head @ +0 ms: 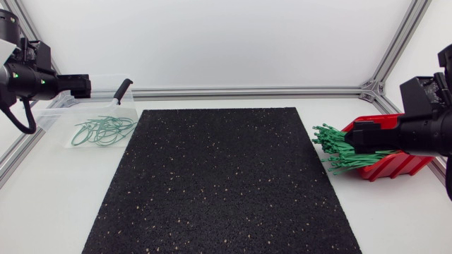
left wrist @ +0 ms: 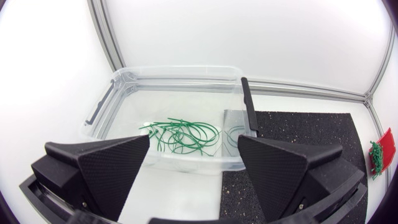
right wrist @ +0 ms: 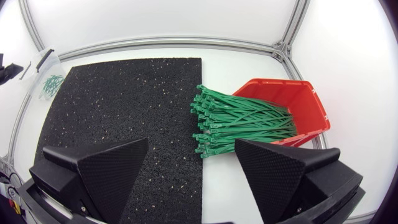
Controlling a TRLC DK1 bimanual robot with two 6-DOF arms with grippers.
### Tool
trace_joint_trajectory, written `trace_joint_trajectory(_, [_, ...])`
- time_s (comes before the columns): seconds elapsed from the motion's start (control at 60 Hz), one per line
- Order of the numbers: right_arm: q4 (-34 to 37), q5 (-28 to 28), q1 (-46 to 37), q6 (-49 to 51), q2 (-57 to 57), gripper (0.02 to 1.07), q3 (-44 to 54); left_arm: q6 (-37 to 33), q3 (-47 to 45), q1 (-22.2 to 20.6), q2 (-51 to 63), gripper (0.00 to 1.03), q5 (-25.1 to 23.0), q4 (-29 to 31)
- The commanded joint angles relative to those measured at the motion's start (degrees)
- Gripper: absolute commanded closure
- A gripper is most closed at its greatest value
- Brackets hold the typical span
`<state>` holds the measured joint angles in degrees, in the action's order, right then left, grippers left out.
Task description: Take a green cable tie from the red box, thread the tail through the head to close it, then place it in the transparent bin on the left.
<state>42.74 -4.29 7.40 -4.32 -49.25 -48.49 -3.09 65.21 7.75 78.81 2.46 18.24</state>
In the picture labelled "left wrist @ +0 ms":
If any clear plastic bin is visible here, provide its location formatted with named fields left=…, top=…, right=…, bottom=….
left=81, top=65, right=259, bottom=175

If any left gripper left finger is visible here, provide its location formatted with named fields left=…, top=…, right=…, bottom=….
left=30, top=134, right=150, bottom=222

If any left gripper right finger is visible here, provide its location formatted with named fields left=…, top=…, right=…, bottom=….
left=237, top=134, right=365, bottom=223

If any black speckled mat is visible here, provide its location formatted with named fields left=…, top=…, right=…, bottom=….
left=219, top=110, right=369, bottom=224

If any red plastic box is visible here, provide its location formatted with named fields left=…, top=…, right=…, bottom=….
left=368, top=127, right=397, bottom=174

